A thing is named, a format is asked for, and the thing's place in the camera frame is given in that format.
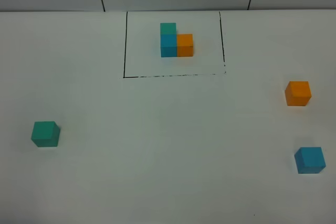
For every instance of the blue template block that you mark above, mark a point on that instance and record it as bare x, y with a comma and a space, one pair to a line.
168, 45

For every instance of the green template block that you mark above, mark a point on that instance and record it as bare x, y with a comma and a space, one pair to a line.
168, 29

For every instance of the orange template block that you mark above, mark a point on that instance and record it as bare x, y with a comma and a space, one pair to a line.
185, 45

